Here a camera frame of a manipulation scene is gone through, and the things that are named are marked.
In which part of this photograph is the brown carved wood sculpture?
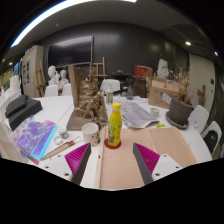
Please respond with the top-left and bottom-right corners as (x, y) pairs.
(65, 64), (109, 132)

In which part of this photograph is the cardboard box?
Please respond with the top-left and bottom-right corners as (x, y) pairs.
(147, 77), (181, 109)

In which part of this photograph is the small white cup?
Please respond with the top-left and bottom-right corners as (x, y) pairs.
(149, 107), (161, 118)

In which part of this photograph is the yellow drink bottle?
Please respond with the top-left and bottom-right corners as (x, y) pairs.
(107, 102), (123, 148)

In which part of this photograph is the black backpack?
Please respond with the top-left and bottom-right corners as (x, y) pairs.
(203, 129), (220, 152)

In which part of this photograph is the white plaster statue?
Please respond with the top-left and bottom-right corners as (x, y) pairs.
(156, 58), (170, 80)

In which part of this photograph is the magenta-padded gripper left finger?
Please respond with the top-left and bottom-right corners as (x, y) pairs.
(42, 142), (92, 186)

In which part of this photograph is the purple and teal painting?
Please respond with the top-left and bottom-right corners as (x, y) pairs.
(9, 116), (58, 164)

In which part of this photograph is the small black box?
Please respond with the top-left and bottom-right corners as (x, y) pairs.
(4, 94), (30, 118)

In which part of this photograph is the white tape ring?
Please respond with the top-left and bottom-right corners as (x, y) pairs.
(53, 135), (64, 146)

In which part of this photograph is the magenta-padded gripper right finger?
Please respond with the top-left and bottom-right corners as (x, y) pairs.
(132, 142), (183, 186)

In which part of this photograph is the newspaper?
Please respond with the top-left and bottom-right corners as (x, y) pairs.
(118, 96), (160, 129)

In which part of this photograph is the red box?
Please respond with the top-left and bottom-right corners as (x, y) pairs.
(133, 64), (154, 80)

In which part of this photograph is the white plaster bust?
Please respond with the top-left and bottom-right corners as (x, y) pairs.
(47, 65), (61, 87)
(58, 69), (70, 91)

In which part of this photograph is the white chair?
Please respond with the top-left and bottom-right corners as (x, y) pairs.
(188, 104), (210, 134)
(44, 84), (59, 98)
(99, 78), (121, 94)
(199, 120), (223, 156)
(61, 83), (73, 97)

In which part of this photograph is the wooden easel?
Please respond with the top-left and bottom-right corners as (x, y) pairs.
(33, 60), (48, 98)
(90, 56), (108, 81)

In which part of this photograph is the long ceiling light strip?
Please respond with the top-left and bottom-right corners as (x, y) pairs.
(9, 0), (138, 49)

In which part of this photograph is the wooden figure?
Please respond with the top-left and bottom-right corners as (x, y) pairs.
(196, 84), (207, 107)

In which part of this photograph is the flat round red coaster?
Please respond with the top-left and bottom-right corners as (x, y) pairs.
(103, 137), (122, 150)

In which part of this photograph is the large black box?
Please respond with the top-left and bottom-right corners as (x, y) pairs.
(8, 98), (44, 132)

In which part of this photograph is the beige cabinet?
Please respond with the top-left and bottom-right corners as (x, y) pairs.
(20, 45), (45, 98)

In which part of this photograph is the light wooden drawing board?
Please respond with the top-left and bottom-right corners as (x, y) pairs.
(93, 125), (198, 191)

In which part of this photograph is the black wall screen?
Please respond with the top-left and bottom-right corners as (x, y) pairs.
(47, 35), (94, 68)

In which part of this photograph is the white spotted mug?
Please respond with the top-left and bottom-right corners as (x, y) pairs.
(81, 122), (101, 147)

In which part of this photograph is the small white-lidded jar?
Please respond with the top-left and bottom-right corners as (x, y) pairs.
(58, 128), (70, 140)

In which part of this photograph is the dry plant in grey pot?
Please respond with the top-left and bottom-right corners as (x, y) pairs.
(165, 64), (196, 130)

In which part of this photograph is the wooden-handled palette knife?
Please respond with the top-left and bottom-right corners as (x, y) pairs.
(39, 135), (84, 162)

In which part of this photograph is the clear bottle with green label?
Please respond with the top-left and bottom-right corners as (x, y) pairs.
(105, 83), (114, 105)

